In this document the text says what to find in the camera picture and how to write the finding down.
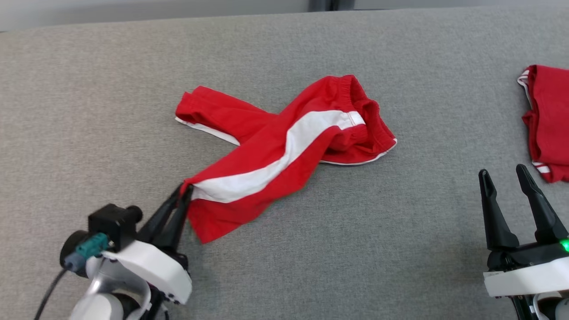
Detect black cable with teal connector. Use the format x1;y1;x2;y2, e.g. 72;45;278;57
33;232;109;320

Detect red shirt with striped trim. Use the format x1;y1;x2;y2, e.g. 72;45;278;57
517;64;569;184

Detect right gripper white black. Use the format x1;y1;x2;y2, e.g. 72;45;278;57
478;164;569;297

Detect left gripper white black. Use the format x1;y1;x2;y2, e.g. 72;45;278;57
60;184;194;305

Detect red shorts with white stripe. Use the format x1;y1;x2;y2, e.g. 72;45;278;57
175;74;397;244

